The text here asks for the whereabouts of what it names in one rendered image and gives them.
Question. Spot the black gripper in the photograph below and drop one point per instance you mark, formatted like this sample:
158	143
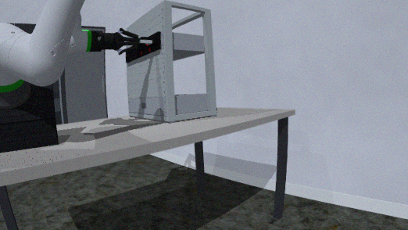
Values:
120	41

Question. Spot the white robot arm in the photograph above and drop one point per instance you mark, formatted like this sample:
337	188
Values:
39	58

